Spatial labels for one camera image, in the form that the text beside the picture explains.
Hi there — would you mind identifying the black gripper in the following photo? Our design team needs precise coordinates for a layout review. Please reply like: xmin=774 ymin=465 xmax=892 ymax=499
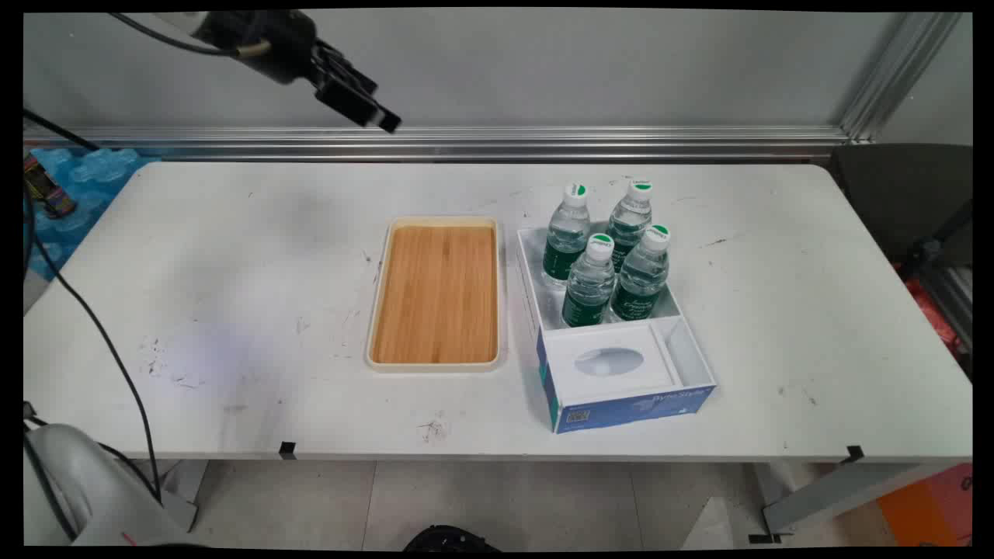
xmin=196 ymin=9 xmax=403 ymax=134

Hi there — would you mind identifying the water bottle with green label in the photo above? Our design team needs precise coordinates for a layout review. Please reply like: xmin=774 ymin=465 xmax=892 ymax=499
xmin=541 ymin=182 xmax=593 ymax=285
xmin=561 ymin=233 xmax=617 ymax=328
xmin=606 ymin=179 xmax=654 ymax=273
xmin=610 ymin=224 xmax=671 ymax=322

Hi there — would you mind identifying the bamboo tray with cream rim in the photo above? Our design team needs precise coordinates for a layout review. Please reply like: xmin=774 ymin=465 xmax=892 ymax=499
xmin=365 ymin=216 xmax=508 ymax=374

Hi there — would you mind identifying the blue shrink-wrapped bottle pack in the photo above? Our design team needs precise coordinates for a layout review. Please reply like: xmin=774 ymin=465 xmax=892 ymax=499
xmin=26 ymin=148 xmax=161 ymax=282

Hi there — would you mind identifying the dark printed drink can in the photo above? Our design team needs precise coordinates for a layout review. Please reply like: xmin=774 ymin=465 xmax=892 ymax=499
xmin=23 ymin=153 xmax=79 ymax=219

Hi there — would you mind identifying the blue and white cardboard box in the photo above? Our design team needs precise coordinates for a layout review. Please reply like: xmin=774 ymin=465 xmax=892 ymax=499
xmin=516 ymin=223 xmax=718 ymax=435

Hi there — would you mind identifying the black round object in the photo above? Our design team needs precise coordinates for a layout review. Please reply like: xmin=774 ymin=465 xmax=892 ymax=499
xmin=403 ymin=525 xmax=499 ymax=553

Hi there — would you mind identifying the white rounded machine housing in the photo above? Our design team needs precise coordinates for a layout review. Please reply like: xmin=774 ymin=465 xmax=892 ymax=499
xmin=23 ymin=422 xmax=196 ymax=549

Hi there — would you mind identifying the red patterned package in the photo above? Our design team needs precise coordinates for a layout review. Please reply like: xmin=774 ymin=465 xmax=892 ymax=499
xmin=901 ymin=272 xmax=965 ymax=359

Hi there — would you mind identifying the grey slanted table leg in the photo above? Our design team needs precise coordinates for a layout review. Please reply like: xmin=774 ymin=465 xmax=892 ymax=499
xmin=759 ymin=461 xmax=958 ymax=537

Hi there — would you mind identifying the orange cardboard box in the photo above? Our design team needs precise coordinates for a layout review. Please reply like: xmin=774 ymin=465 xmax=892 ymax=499
xmin=877 ymin=464 xmax=973 ymax=549

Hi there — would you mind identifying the horizontal aluminium frame rail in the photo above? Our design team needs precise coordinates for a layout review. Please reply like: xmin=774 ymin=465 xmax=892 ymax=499
xmin=23 ymin=126 xmax=852 ymax=163

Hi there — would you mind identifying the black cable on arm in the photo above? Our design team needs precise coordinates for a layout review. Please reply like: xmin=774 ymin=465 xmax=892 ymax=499
xmin=109 ymin=12 xmax=269 ymax=57

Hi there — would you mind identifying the short black cable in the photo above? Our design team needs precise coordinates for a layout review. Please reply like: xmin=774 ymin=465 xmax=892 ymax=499
xmin=23 ymin=108 xmax=101 ymax=151

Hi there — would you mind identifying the long black cable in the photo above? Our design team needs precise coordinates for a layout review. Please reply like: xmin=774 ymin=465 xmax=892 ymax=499
xmin=23 ymin=186 xmax=165 ymax=505

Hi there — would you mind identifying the diagonal aluminium frame post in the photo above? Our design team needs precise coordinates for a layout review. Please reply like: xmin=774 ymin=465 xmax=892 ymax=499
xmin=839 ymin=12 xmax=965 ymax=143

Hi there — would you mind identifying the aluminium side frame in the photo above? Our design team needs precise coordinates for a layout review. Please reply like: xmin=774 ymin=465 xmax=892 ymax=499
xmin=920 ymin=262 xmax=973 ymax=354

